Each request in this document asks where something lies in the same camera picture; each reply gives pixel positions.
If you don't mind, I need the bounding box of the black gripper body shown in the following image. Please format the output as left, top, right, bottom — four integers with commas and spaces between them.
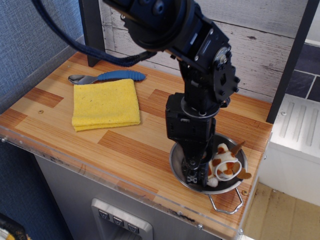
165, 93, 216, 170

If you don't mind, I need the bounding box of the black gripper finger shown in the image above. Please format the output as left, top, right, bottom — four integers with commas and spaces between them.
181, 160, 209, 187

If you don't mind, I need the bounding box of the spotted plush animal toy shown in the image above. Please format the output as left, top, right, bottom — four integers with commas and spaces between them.
207, 142, 252, 188

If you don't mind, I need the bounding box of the steel bowl with handles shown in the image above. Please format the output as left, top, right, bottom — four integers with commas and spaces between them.
169, 133, 248, 215

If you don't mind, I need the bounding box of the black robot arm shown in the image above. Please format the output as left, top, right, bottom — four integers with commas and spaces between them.
107, 0, 240, 186

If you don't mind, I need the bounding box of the folded yellow towel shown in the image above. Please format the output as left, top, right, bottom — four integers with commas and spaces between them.
71, 79, 141, 132

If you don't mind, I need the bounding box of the white ribbed appliance top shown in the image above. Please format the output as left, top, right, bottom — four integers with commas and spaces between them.
270, 94, 320, 158

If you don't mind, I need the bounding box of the grey control panel with buttons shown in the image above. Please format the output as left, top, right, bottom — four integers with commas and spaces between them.
91, 198, 154, 240

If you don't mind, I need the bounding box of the blue handled metal spoon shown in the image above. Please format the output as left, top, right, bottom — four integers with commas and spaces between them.
68, 70, 146, 85

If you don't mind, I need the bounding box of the blue braided robot cable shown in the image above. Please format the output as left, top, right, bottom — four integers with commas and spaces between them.
31, 0, 157, 68

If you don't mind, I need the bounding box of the black right vertical post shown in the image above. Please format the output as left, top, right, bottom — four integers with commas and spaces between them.
266, 0, 320, 124

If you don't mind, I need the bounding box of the black vertical post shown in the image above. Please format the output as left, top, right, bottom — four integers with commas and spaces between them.
78, 0, 105, 52
266, 0, 320, 124

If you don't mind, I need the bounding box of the black left vertical post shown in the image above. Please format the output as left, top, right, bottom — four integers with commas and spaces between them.
78, 0, 105, 52

